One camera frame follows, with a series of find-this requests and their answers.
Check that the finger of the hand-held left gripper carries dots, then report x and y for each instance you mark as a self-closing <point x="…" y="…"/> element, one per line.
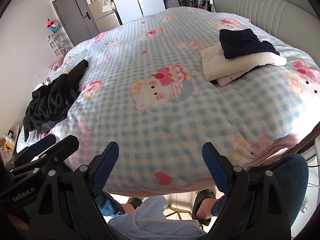
<point x="66" y="146"/>
<point x="46" y="141"/>

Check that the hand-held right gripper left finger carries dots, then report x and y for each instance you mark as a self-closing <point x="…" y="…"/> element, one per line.
<point x="107" y="166"/>

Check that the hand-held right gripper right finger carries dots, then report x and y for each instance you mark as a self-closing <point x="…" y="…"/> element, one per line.
<point x="215" y="167"/>

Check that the pile of black clothes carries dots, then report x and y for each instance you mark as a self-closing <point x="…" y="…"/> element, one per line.
<point x="50" y="100"/>

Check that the dark grey garment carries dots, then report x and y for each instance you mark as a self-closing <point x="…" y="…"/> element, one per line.
<point x="51" y="127"/>

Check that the black slipper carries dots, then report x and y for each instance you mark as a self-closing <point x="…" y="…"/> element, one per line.
<point x="200" y="197"/>
<point x="133" y="202"/>

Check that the cluster of small bottles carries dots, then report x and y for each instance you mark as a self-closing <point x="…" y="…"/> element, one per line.
<point x="8" y="142"/>

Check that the person's left leg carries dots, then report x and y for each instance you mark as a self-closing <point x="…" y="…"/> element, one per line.
<point x="110" y="205"/>

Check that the person's leg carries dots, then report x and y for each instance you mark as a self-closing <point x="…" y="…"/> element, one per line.
<point x="110" y="205"/>
<point x="287" y="185"/>

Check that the light blue fleece garment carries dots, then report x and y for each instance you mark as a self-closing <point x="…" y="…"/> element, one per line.
<point x="150" y="220"/>

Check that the person's right leg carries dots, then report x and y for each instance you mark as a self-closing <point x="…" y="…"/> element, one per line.
<point x="287" y="185"/>

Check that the folded pink garment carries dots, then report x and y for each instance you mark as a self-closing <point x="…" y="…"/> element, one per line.
<point x="228" y="80"/>

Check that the white shelf rack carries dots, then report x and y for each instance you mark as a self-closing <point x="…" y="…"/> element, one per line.
<point x="56" y="45"/>

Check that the white bedside cabinet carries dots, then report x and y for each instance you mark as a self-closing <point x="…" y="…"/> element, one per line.
<point x="315" y="150"/>

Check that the folded cream garment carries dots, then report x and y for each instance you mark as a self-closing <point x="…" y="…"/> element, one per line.
<point x="217" y="65"/>

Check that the folded navy garment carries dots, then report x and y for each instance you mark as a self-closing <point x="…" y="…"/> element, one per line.
<point x="237" y="42"/>

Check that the checked cartoon printed blanket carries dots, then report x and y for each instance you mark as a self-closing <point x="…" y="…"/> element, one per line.
<point x="150" y="42"/>

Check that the grey door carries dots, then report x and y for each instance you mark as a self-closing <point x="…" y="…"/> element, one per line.
<point x="72" y="12"/>

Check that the silver refrigerator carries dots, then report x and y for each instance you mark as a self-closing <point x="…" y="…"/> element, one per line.
<point x="105" y="17"/>

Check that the beige padded headboard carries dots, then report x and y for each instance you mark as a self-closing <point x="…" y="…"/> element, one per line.
<point x="262" y="2"/>

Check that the gold metal stool frame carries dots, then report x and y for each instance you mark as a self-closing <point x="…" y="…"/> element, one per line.
<point x="185" y="212"/>

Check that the red blue wall plush toy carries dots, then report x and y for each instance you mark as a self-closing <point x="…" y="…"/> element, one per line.
<point x="53" y="25"/>

